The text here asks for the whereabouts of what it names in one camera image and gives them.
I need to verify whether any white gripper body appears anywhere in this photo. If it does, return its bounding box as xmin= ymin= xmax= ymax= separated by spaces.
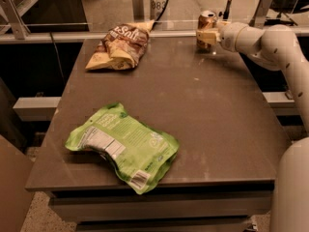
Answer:
xmin=219 ymin=22 xmax=248 ymax=52

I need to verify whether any orange soda can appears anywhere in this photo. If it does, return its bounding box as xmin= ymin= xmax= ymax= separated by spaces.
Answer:
xmin=196 ymin=10 xmax=217 ymax=52

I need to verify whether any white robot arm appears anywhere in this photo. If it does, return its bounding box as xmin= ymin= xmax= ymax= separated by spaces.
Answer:
xmin=196 ymin=21 xmax=309 ymax=232

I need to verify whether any brown chip bag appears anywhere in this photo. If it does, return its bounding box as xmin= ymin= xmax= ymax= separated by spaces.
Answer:
xmin=85 ymin=20 xmax=155 ymax=71

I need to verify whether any green snack bag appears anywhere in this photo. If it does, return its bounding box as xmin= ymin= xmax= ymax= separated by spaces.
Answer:
xmin=65 ymin=102 xmax=180 ymax=194

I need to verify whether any right metal bracket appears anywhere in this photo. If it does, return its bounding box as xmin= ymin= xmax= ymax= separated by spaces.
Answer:
xmin=249 ymin=0 xmax=272 ymax=28

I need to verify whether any metal bracket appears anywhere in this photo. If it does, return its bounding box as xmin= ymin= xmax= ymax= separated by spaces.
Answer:
xmin=0 ymin=0 xmax=29 ymax=40
xmin=249 ymin=0 xmax=272 ymax=28
xmin=131 ymin=0 xmax=144 ymax=21

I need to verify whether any black cable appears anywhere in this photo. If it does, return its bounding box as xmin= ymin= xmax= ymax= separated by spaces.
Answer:
xmin=154 ymin=0 xmax=171 ymax=26

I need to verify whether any middle metal bracket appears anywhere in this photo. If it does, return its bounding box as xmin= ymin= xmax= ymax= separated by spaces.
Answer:
xmin=131 ymin=0 xmax=144 ymax=21

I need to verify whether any horizontal metal rail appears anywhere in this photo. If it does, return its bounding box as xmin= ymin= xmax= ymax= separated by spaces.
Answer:
xmin=0 ymin=27 xmax=309 ymax=45

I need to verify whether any grey table frame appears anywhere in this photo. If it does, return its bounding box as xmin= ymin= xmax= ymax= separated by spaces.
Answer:
xmin=49 ymin=182 xmax=274 ymax=232

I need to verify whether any left metal bracket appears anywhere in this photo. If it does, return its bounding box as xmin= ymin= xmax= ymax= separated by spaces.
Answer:
xmin=0 ymin=0 xmax=29 ymax=40

